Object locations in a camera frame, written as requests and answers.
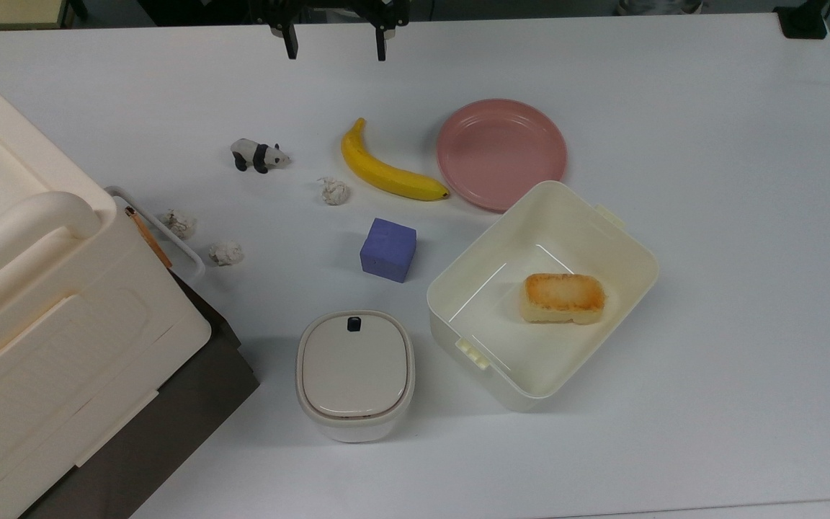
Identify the large cream storage box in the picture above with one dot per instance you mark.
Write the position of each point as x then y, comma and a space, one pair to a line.
55, 339

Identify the pink plate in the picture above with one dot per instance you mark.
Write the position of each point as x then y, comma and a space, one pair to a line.
501, 151

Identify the crumpled white paper ball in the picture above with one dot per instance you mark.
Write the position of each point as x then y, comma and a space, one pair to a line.
333, 192
226, 253
179, 224

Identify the orange tape strip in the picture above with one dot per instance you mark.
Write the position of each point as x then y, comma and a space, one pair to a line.
148, 238

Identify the wooden desk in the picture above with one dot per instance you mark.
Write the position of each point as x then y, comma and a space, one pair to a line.
4, 13

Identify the small lidded beige bin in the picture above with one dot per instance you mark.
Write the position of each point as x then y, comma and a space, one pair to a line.
354, 371

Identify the panda figurine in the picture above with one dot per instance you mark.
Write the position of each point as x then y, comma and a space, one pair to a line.
256, 153

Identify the black table clamp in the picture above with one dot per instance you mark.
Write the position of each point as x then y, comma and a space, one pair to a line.
802, 21

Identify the open cream plastic container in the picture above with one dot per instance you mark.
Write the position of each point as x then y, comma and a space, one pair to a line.
501, 346

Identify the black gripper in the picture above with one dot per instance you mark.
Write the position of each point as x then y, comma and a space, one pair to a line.
328, 6

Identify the yellow banana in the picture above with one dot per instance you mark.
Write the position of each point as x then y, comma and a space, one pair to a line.
379, 173

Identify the blue cube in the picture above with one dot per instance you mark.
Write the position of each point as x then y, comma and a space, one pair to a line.
386, 249

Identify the toasted bread piece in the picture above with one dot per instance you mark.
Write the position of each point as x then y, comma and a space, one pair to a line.
563, 297

